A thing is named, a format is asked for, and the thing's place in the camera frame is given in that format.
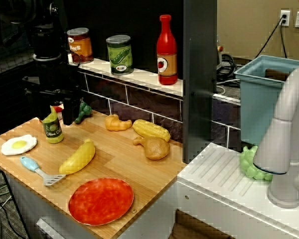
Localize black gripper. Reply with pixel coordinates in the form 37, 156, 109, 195
21, 61, 82, 126

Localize yellow toy banana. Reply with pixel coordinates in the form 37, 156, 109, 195
58, 138, 96, 175

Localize orange red plate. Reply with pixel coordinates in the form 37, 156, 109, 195
68, 177, 135, 226

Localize red white small toy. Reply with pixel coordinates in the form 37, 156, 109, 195
52, 105, 65, 120

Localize green olive oil bottle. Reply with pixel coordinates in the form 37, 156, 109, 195
41, 105, 65, 144

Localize green toy broccoli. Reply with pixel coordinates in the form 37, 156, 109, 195
74, 102, 92, 124

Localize toy fried egg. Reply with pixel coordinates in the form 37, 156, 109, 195
0, 134, 38, 156

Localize orange toy croissant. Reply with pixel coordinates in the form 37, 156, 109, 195
105, 114, 133, 131

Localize orange beans can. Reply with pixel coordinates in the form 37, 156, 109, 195
66, 27, 94, 65

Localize green peas can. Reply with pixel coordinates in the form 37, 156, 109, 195
106, 35, 134, 75

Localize dark tile backsplash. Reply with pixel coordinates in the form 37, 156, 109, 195
77, 70, 242, 151

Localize white ledge shelf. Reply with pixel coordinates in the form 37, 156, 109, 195
64, 53, 184, 97

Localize yellow toy corn cob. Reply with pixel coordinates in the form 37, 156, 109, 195
132, 119, 171, 142

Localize brown toy chicken drumstick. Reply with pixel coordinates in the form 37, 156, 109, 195
132, 136, 171, 161

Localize red ketchup bottle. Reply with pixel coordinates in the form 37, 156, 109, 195
156, 14, 178, 86

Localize white toy sink counter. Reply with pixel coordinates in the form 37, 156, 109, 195
119, 141, 299, 239

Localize white device red button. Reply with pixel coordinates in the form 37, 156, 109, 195
216, 36, 225, 66

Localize green toy grapes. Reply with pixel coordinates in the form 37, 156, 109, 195
239, 145, 274, 182

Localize light blue plastic bin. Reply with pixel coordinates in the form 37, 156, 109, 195
233, 55, 299, 164

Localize grey toy faucet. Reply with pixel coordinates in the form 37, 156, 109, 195
253, 66, 299, 209

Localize toy spatula blue handle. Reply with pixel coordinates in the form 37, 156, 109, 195
19, 156, 67, 187

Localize green floor cable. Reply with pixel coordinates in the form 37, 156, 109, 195
0, 183, 13, 199

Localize grey drawer handle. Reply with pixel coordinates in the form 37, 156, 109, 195
35, 218, 67, 239

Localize dark grey vertical post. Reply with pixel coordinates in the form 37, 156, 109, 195
182, 0, 218, 165

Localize white cable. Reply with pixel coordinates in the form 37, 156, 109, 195
216, 78, 241, 96

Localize black cable bundle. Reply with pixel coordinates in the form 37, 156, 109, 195
216, 53, 240, 87

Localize black power cable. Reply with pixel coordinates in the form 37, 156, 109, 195
279, 20, 289, 59
254, 14, 288, 59

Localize white wall outlet with plug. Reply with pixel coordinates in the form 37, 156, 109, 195
279, 9, 292, 27

